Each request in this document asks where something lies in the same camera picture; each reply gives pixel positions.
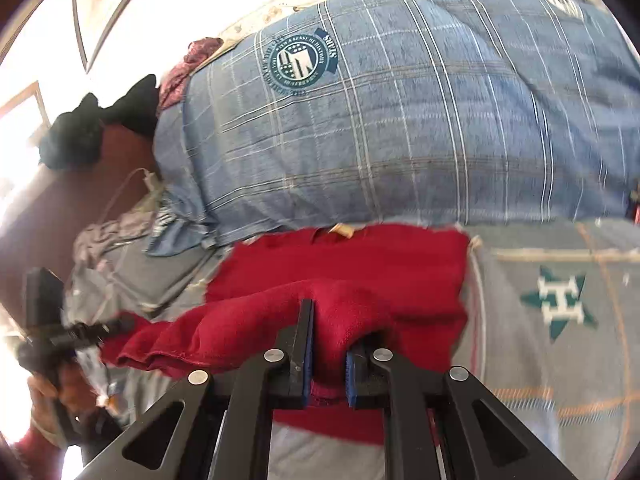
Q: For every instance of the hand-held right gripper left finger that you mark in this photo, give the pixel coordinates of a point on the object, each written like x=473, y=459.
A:
x=307, y=360

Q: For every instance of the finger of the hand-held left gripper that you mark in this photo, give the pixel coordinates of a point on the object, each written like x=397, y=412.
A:
x=107, y=332

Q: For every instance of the blue plaid duvet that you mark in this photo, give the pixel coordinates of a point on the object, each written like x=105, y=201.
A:
x=425, y=135

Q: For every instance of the red sweater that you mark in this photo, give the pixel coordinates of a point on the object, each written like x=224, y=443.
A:
x=400, y=280

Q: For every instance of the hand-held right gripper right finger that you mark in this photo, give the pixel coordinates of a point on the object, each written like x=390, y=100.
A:
x=352, y=375

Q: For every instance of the wooden frame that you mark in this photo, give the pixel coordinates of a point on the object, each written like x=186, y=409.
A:
x=107, y=15

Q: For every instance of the lilac grey crumpled cloth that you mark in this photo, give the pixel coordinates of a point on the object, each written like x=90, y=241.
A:
x=115, y=232

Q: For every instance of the black cloth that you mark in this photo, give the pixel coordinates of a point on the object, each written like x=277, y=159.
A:
x=75, y=130

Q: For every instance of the person's left hand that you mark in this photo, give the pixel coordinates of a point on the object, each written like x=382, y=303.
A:
x=70, y=387

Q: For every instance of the maroon patterned cloth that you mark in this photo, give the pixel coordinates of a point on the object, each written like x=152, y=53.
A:
x=182, y=72

